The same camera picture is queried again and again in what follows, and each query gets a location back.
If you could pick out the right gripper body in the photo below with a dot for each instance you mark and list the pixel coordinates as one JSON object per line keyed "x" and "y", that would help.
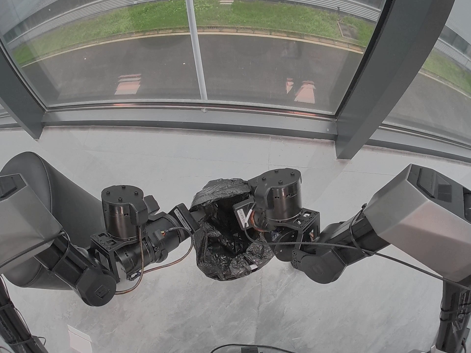
{"x": 244, "y": 217}

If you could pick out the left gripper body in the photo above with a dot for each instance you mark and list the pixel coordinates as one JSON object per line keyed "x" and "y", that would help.
{"x": 165, "y": 239}

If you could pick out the black plastic bag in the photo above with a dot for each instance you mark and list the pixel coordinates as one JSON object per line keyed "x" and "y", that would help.
{"x": 220, "y": 259}

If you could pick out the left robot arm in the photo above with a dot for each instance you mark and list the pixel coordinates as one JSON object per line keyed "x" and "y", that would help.
{"x": 22, "y": 219}

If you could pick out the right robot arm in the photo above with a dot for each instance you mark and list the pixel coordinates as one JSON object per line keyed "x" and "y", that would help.
{"x": 404, "y": 211}

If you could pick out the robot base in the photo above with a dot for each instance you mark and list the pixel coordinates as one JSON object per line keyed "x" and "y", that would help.
{"x": 250, "y": 350}

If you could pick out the window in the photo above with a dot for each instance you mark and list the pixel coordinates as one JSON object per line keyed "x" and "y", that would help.
{"x": 220, "y": 120}

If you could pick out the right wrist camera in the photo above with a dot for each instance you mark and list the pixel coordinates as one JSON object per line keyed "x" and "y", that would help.
{"x": 259, "y": 193}

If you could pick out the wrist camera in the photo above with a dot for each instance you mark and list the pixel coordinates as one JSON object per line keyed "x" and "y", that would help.
{"x": 259, "y": 193}
{"x": 151, "y": 205}

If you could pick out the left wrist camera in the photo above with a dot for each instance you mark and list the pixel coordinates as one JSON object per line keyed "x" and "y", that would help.
{"x": 151, "y": 205}

